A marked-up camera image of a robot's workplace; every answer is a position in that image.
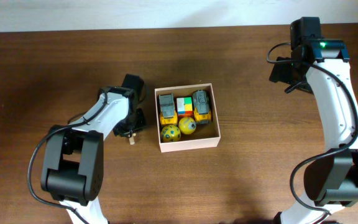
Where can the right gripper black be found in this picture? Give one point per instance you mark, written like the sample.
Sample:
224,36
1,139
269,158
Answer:
278,72

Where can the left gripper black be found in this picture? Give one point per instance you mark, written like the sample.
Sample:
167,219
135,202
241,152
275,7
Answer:
119,131

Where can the yellow wooden pellet drum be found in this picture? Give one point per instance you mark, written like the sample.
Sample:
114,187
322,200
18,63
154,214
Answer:
131,138

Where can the yellow grey dump truck toy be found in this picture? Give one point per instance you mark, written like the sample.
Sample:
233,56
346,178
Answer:
168,114

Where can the yellow ball blue letters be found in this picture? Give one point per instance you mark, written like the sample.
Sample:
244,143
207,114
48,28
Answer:
170,133

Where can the multicolour puzzle cube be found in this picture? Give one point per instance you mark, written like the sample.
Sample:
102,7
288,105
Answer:
184,107

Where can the yellow ball with eye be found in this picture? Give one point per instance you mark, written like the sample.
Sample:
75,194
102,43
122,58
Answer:
187,125

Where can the yellow grey mixer truck toy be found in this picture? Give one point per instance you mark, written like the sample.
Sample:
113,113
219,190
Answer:
201,111

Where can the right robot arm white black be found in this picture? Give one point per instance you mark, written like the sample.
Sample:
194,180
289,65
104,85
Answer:
321,66

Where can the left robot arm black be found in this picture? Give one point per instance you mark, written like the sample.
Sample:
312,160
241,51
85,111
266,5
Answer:
73,167

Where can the white cardboard box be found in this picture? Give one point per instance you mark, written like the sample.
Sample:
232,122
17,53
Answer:
206,135

